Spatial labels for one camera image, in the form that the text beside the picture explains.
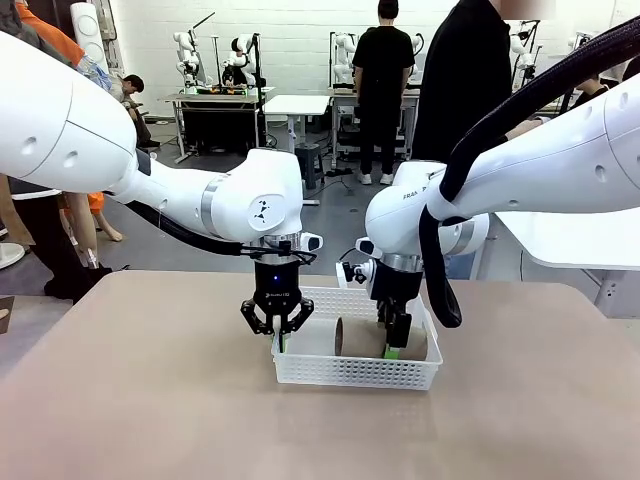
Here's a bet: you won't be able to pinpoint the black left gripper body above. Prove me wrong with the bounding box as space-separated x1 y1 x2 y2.
252 259 304 327

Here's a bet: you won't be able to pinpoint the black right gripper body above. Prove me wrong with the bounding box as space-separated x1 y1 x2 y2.
367 259 425 304

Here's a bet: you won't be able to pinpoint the brown paper cup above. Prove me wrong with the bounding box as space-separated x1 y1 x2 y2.
332 317 429 361

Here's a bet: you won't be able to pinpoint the white perforated plastic basket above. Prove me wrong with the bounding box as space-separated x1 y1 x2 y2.
271 285 445 392

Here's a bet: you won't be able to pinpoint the person's bare forearm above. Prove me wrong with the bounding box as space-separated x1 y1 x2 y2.
505 118 546 142

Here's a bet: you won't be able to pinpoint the grey plastic stool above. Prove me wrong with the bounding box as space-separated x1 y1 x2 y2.
294 143 324 190

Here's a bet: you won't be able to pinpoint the grey workbench black cabinet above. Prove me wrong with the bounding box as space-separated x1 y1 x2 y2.
158 85 277 166

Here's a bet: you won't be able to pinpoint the white height-adjustable desk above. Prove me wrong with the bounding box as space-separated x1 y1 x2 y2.
262 94 332 206

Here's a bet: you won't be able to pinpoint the white side table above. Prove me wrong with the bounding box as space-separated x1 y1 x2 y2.
494 209 640 319

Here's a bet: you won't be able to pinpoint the standing person black t-shirt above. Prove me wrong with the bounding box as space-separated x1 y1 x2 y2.
352 0 416 186

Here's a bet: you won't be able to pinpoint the person in black sweater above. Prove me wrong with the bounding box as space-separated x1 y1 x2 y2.
410 0 557 164

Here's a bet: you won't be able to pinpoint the person in dark green jacket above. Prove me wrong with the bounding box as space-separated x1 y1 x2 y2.
0 0 114 306

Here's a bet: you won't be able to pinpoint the seated person beige trousers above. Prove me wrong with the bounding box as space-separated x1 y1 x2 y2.
107 73 161 149

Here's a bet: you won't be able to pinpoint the brown cardboard piece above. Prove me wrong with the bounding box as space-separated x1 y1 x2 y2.
0 294 16 336

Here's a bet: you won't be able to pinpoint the white round stand base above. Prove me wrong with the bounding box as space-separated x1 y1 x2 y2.
0 242 26 271

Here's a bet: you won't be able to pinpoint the seated person black hoodie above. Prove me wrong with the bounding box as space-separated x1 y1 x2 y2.
569 74 624 112

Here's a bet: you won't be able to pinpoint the black tripod stand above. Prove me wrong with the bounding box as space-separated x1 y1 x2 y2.
559 32 596 114

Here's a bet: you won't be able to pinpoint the white tower air conditioner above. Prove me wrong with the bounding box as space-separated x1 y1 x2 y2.
69 2 109 71

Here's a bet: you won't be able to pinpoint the figure in orange jacket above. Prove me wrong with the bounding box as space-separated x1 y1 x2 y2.
14 0 124 271

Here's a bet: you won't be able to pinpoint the black braided cable sleeve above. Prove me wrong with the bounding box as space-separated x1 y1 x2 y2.
418 14 640 330

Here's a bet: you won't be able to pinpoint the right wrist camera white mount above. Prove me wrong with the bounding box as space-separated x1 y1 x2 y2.
335 258 375 290

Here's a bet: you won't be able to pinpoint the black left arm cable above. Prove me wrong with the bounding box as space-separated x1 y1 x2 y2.
123 199 251 257

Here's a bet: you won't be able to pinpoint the grey workbench with frame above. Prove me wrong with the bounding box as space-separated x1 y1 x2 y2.
327 84 424 169

